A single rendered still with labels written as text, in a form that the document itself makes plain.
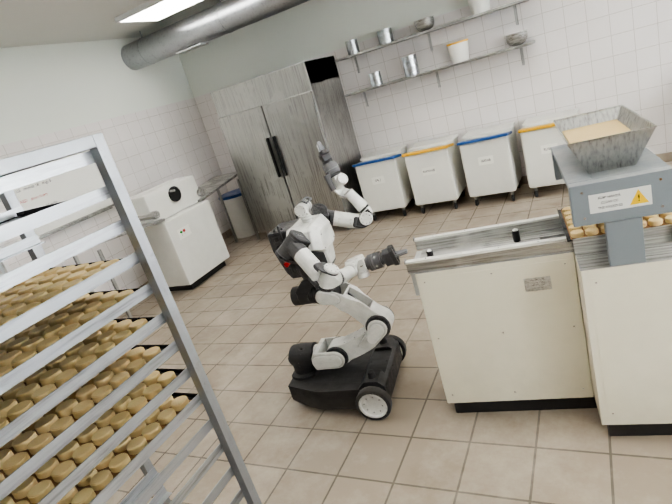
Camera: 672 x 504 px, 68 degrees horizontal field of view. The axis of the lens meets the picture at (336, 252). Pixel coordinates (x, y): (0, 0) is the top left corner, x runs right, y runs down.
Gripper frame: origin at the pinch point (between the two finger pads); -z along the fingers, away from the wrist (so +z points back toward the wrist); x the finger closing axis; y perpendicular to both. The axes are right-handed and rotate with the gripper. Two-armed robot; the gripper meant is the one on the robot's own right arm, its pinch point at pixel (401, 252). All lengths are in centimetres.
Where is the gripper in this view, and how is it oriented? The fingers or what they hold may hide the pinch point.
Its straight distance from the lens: 255.5
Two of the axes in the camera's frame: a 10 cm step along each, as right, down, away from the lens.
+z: -8.9, 3.0, 3.4
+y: -0.9, 6.1, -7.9
